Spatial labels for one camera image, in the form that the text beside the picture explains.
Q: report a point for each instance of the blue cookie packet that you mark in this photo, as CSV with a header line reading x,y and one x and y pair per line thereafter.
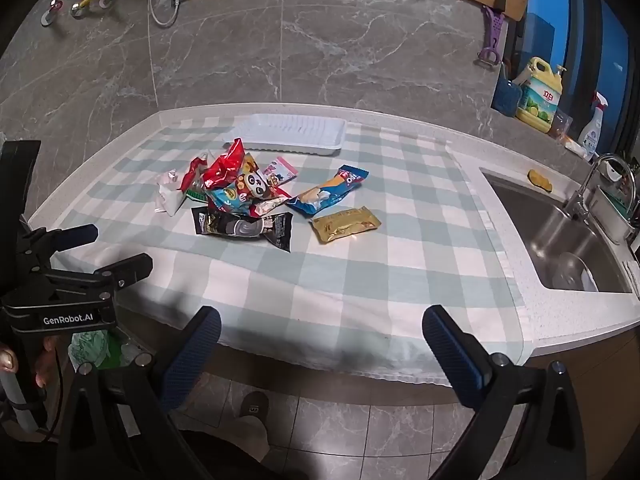
x,y
325,192

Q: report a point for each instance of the white folded cloth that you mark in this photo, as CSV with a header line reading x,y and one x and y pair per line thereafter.
x,y
575,146

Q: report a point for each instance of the white plastic tray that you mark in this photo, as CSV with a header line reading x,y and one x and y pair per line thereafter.
x,y
290,130

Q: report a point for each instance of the white spray bottle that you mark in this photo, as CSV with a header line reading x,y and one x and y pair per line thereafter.
x,y
592,130

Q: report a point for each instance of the purple peeler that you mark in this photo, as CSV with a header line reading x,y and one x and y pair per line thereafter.
x,y
492,35

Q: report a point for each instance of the black snack packet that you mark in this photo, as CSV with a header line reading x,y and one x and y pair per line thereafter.
x,y
235,225

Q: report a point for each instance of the person's leg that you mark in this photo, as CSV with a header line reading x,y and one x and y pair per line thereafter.
x,y
245,440

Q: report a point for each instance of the gold snack packet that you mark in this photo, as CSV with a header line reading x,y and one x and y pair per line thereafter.
x,y
345,225

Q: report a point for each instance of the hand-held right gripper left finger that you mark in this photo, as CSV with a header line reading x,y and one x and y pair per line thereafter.
x,y
192,355

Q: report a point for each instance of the green white checked cloth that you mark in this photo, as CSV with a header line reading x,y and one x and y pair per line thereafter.
x,y
350,270

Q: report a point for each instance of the yellow sponge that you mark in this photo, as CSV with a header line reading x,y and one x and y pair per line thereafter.
x,y
540,180

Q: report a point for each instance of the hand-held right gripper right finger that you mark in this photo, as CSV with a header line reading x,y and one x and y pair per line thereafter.
x,y
452,355

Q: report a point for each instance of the small clear plastic bag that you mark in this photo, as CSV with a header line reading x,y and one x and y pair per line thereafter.
x,y
560,124

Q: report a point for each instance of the steel sink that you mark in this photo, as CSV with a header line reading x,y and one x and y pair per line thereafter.
x,y
535,230

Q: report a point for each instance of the pink snack packet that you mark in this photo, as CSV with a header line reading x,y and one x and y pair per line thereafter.
x,y
280,170

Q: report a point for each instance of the grey slipper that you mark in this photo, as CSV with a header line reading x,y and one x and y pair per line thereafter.
x,y
254,404

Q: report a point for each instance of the person's left hand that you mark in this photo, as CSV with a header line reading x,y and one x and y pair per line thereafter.
x,y
49,360

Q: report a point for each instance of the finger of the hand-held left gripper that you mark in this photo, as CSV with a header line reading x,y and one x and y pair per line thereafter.
x,y
75,236
130,266

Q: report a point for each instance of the panda print snack packet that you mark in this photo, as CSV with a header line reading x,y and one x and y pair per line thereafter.
x,y
255,185

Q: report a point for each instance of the yellow detergent bottle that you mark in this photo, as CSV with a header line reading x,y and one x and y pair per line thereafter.
x,y
540,95

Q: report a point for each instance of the sink side rack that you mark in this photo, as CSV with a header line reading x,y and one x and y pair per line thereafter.
x,y
617,210

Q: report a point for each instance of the green plastic bag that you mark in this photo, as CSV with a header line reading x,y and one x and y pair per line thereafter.
x,y
92,350

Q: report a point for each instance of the red white snack packet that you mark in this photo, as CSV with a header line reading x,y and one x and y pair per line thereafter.
x,y
192,170

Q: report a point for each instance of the steel faucet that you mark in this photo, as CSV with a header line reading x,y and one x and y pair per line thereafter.
x,y
585,185

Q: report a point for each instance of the blue sponge pack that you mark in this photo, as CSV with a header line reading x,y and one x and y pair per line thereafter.
x,y
507,92

